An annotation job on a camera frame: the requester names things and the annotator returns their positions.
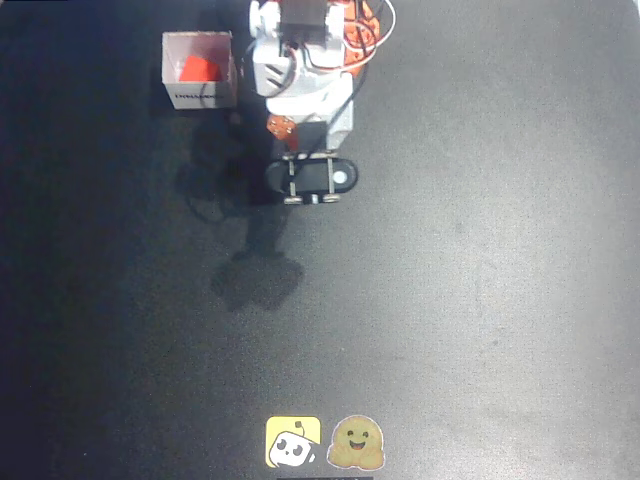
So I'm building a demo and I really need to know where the white cardboard box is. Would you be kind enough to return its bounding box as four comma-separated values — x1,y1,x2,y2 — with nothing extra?
160,30,239,111

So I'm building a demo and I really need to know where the black webcam on gripper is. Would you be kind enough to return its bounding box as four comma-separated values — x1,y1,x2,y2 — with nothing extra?
264,154,360,206

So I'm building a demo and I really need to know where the smiling hugging face sticker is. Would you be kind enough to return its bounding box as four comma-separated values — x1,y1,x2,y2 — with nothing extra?
326,414,386,471

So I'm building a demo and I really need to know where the yellow robot sticker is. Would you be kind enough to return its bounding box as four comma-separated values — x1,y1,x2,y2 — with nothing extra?
265,415,322,469

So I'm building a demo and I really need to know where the red cube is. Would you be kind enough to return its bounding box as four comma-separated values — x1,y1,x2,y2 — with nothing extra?
179,55,224,82

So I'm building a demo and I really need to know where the black webcam cable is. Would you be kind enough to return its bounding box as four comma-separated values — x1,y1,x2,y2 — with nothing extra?
294,0,390,160

